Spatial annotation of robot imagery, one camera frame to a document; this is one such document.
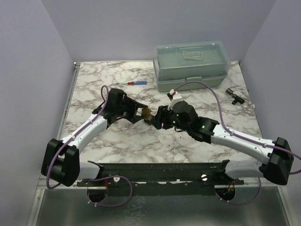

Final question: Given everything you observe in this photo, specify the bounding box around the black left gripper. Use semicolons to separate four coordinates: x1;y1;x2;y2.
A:
116;96;147;123

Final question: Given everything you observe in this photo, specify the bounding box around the green plastic toolbox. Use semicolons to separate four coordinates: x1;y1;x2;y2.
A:
153;41;231;92

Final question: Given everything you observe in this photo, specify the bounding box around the brass padlock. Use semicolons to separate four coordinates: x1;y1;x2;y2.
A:
141;108;151;120

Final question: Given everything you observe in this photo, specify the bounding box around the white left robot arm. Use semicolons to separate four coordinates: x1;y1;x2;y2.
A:
41;86;150;189

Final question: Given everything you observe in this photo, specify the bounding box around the red blue screwdriver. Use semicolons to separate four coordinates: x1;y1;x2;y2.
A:
115;81;147;85

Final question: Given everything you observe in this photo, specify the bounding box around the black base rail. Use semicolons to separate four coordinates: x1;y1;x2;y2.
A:
77;160;245;197

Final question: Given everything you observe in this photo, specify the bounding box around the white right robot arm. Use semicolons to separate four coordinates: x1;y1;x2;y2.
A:
145;101;294;185

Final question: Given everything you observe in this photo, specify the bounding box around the black T-shaped tool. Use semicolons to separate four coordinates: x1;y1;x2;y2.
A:
226;88;245;105

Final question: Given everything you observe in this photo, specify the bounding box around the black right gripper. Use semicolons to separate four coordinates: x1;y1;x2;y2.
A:
150;104;191;133

